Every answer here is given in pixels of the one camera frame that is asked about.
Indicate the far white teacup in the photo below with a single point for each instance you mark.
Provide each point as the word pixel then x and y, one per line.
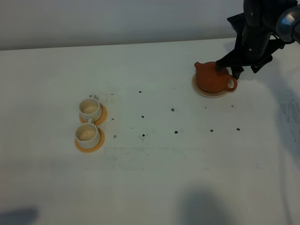
pixel 90 108

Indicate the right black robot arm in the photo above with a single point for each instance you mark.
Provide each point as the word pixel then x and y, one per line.
pixel 264 27

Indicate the near orange saucer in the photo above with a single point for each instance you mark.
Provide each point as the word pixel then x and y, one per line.
pixel 98 146

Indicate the brown clay teapot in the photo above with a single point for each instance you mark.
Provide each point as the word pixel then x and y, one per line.
pixel 211 80

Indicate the far orange saucer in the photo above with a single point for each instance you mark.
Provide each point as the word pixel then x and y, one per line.
pixel 100 120

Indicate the beige round teapot coaster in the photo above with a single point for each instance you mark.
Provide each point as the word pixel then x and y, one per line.
pixel 206 94

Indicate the white teacup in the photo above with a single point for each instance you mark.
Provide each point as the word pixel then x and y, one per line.
pixel 87 135
pixel 90 108

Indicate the orange saucer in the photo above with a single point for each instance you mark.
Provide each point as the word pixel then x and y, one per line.
pixel 100 120
pixel 98 146

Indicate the near white teacup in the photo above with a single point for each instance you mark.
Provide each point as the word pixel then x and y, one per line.
pixel 87 135

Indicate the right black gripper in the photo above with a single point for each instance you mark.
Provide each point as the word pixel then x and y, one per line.
pixel 264 27

